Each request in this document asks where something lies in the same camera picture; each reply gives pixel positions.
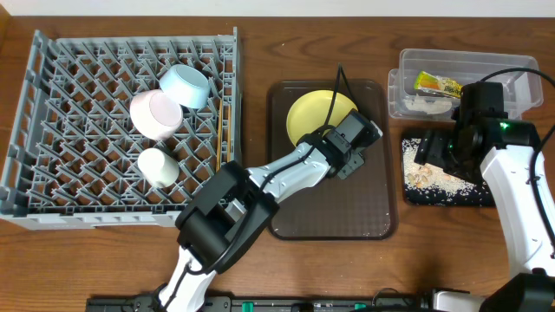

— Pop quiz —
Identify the yellow plate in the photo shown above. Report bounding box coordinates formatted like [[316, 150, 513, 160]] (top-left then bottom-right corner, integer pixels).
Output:
[[286, 90, 358, 146]]

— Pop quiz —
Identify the clear plastic wrap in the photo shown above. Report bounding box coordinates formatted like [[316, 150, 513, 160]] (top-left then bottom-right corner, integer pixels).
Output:
[[403, 95, 453, 114]]

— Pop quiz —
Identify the green yellow snack wrapper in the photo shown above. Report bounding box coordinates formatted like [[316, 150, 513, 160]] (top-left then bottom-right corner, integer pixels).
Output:
[[414, 71, 462, 99]]

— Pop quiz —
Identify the wooden chopstick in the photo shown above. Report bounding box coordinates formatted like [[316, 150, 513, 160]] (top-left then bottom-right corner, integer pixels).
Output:
[[216, 100, 224, 172], [225, 102, 232, 163]]

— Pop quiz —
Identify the light blue bowl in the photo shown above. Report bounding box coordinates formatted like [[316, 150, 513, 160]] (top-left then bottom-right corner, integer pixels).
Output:
[[160, 64, 210, 109]]

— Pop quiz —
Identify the white cup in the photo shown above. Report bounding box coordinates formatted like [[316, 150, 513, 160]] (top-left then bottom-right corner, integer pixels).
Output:
[[137, 148, 180, 188]]

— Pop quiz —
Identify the white bowl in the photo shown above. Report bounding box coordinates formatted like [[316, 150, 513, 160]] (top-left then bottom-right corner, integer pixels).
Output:
[[129, 89, 183, 140]]

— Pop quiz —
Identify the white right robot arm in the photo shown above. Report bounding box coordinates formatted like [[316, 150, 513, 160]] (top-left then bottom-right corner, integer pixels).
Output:
[[415, 81, 554, 311]]

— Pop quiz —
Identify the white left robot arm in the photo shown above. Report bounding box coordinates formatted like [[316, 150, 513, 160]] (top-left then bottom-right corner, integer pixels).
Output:
[[155, 109, 382, 311]]

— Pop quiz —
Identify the spilled rice waste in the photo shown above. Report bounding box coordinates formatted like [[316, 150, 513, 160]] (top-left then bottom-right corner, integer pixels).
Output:
[[402, 139, 476, 197]]

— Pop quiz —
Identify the black food waste tray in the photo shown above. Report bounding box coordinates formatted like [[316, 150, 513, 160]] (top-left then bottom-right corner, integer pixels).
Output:
[[401, 129, 494, 207]]

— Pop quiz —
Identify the grey dishwasher rack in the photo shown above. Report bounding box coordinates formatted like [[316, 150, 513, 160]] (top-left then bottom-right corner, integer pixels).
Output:
[[1, 32, 242, 230]]

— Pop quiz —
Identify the dark brown serving tray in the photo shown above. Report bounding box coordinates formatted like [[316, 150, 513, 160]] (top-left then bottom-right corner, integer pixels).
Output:
[[269, 79, 398, 240]]

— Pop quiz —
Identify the clear plastic bin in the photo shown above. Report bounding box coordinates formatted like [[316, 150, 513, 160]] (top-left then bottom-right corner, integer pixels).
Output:
[[388, 49, 544, 122]]

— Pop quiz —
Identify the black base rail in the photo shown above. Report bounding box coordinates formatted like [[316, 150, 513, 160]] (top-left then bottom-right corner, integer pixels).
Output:
[[85, 296, 432, 312]]

